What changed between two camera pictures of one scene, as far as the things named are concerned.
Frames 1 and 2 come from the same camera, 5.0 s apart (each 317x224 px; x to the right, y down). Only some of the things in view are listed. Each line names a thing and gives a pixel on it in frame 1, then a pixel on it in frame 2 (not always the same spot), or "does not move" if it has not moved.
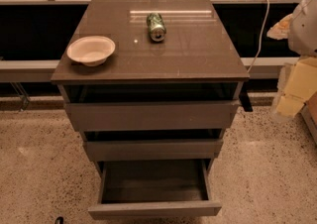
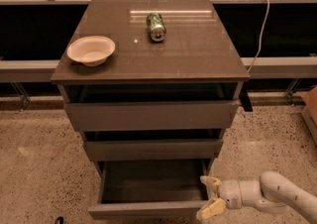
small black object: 59,220 does not move
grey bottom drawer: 155,189 does not move
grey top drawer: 151,116 does not move
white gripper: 304,31 -> 230,193
